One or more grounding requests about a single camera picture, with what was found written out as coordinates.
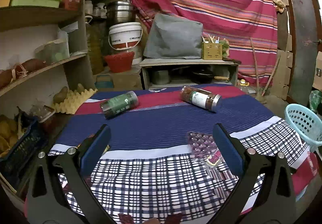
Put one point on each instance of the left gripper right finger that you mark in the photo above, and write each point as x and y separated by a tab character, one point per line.
275	202

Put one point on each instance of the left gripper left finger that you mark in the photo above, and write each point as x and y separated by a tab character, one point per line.
46	201

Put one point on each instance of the purple candy blister pack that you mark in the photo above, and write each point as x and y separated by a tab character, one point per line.
204	148

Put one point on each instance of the light blue plastic basket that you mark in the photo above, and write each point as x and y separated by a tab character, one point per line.
306	123

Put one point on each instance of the yellow egg carton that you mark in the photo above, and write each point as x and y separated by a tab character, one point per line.
73	101

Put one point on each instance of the dark red scouring pad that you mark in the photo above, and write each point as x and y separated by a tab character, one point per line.
170	219

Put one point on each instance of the green label clear jar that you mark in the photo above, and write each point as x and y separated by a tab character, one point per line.
119	104

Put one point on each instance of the striped plaid tablecloth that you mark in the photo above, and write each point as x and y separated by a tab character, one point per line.
149	171

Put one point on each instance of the clear oil bottle yellow cap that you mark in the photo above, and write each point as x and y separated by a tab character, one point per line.
243	86

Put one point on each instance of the brown spice jar silver lid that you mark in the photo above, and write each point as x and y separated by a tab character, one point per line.
201	98

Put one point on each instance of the red plastic basket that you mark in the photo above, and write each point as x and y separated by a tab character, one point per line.
120	62

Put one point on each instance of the grey low shelf unit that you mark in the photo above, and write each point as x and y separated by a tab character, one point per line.
168	73

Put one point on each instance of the yellow utensil holder box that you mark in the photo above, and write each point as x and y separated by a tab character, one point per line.
211	51

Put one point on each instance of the large amber oil jug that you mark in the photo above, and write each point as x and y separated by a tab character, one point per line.
94	45

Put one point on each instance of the white plastic bucket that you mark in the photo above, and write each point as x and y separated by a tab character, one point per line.
125	35

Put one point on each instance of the grey cloth bag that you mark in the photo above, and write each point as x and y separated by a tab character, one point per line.
173	37

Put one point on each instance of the stainless steel pot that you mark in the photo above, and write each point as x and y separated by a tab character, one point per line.
119	12

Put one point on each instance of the red mesh basket on shelf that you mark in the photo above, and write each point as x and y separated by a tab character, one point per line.
72	5

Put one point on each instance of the red striped curtain cloth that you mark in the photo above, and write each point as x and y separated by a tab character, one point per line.
234	20

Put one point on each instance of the green plastic tray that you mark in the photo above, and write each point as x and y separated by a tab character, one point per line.
42	3

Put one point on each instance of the wooden handled broom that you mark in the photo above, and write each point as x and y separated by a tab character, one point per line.
258	97

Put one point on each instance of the black pan wooden handle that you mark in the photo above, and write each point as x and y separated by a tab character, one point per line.
205	77

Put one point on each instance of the wooden wall shelf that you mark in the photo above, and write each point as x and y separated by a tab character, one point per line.
23	30

